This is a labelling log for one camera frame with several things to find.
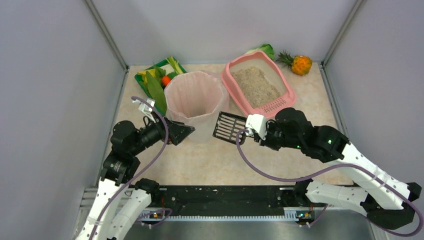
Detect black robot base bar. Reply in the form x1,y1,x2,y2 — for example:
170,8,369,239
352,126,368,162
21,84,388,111
149,185,319,217

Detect pink lined trash bin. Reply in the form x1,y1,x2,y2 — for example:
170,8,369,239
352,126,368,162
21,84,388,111
164,70,230,143

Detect green leafy vegetable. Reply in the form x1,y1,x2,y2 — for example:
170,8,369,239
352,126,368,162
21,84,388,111
145,71,168,116

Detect toy bok choy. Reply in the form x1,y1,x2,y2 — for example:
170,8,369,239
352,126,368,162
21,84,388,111
245,43,275,61

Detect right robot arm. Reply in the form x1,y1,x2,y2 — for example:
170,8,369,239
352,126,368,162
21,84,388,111
246,107,422,230

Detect orange toy carrot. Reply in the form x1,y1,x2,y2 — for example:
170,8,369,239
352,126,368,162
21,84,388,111
161,75,172,88

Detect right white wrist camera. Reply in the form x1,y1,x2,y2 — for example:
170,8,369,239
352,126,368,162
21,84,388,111
245,113,268,140

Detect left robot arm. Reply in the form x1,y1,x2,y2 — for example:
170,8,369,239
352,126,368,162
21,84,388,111
76,116,196,240

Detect toy pineapple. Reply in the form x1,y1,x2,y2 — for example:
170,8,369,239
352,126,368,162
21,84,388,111
276,51,313,76

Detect green vegetable tray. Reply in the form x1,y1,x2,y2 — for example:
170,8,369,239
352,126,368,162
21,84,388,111
134,59,180,98

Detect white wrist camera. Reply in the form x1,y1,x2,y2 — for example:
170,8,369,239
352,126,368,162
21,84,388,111
245,113,268,140
131,96,156,123

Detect black litter scoop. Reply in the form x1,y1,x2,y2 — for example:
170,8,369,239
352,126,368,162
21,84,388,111
212,111,247,145

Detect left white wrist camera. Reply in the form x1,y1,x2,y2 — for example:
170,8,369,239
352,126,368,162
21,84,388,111
131,96,156,123

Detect white green leek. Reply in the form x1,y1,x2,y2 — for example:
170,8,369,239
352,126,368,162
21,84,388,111
165,56,187,75

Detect pink litter box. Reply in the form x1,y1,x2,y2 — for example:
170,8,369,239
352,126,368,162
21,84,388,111
220,50,297,118

